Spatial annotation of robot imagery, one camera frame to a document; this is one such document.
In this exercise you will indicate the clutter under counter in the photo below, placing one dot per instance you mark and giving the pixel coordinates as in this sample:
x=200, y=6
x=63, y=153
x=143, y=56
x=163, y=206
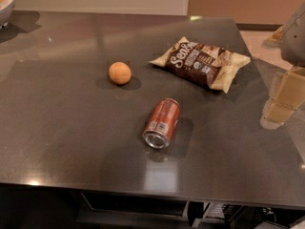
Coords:
x=227, y=216

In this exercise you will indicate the orange fruit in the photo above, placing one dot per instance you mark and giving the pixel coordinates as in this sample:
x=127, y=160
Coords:
x=120, y=73

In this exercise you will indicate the dark drawer under counter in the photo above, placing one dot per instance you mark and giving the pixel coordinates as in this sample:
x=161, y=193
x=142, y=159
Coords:
x=129, y=210

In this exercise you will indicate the red coke can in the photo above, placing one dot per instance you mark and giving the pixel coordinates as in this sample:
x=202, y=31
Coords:
x=161, y=125

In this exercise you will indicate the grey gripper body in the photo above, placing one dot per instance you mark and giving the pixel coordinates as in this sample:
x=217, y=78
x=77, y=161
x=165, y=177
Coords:
x=294, y=40

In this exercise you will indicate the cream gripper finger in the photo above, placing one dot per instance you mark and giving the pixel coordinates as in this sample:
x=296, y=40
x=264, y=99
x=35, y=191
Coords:
x=286, y=95

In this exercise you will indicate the metal bowl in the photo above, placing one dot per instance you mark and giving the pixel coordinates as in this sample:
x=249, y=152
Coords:
x=6, y=9

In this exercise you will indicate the brown and cream chip bag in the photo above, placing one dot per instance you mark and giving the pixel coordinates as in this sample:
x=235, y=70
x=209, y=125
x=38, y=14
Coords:
x=202, y=64

